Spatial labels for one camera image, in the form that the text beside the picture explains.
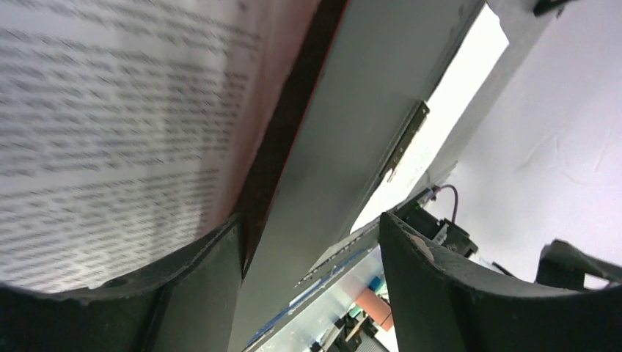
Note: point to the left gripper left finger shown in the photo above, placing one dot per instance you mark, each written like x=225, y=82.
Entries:
x=183, y=302

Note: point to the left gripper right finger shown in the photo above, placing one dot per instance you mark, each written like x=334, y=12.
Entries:
x=441, y=301

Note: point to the printed paper sheet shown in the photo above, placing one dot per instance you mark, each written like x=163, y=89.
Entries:
x=128, y=127
x=482, y=47

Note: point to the red folder with black inside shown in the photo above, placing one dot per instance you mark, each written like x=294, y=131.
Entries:
x=386, y=55

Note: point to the metal folder clip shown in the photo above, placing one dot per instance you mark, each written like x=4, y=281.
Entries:
x=415, y=117

